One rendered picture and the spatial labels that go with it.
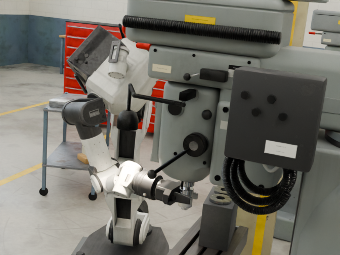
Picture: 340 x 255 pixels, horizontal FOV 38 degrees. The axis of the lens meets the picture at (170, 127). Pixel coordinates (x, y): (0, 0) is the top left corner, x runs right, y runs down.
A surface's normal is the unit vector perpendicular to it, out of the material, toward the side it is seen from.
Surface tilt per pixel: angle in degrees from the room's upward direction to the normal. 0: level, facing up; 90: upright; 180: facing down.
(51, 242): 0
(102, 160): 84
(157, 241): 0
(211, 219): 90
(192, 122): 90
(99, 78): 58
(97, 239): 0
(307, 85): 90
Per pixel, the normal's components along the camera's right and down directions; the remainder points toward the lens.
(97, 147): 0.46, 0.15
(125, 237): -0.14, 0.46
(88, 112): 0.68, 0.04
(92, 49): -0.06, -0.31
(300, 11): -0.37, 0.20
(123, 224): 0.02, -0.75
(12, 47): 0.92, 0.17
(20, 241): 0.09, -0.97
